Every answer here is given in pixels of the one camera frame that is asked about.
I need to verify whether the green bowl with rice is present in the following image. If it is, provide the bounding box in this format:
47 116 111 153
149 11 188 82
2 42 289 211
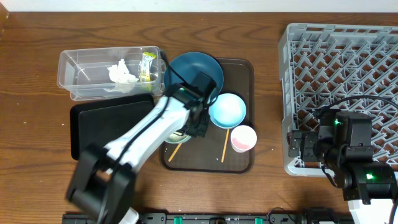
165 131 191 144

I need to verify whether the yellow snack wrapper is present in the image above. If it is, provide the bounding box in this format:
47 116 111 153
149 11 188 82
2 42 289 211
139 52 157 91

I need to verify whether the white napkin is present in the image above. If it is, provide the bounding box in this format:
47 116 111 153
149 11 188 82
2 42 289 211
105 59 139 93

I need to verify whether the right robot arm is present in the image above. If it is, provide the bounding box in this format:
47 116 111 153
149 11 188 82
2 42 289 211
287 109 397 223

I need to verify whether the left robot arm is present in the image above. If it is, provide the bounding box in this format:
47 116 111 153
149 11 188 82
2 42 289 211
66 83 216 223

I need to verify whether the grey dishwasher rack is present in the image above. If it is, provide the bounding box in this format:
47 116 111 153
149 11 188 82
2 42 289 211
278 23 397 168

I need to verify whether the dark blue plate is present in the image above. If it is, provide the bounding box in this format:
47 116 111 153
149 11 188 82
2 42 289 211
169 52 224 101

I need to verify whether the light blue bowl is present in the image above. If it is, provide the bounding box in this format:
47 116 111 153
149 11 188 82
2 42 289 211
209 93 247 129

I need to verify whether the left wooden chopstick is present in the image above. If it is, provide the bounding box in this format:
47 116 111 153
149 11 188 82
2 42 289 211
168 143 182 162

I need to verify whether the wooden chopstick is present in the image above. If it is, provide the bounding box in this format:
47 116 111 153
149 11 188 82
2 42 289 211
221 129 230 163
168 143 182 162

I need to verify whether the pink plastic cup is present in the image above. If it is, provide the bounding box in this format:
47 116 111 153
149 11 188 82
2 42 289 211
230 125 257 153

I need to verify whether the brown serving tray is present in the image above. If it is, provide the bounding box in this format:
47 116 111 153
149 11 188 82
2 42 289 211
159 58 254 174

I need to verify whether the right wooden chopstick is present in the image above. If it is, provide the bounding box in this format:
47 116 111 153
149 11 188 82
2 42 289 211
221 129 230 163

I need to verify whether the clear plastic bin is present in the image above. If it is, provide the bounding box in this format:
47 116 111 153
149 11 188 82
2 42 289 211
57 46 165 101

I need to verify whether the black plastic bin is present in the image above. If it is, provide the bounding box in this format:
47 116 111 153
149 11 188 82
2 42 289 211
70 94 155 160

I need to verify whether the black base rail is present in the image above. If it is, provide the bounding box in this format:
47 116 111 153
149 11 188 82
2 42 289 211
61 213 354 224

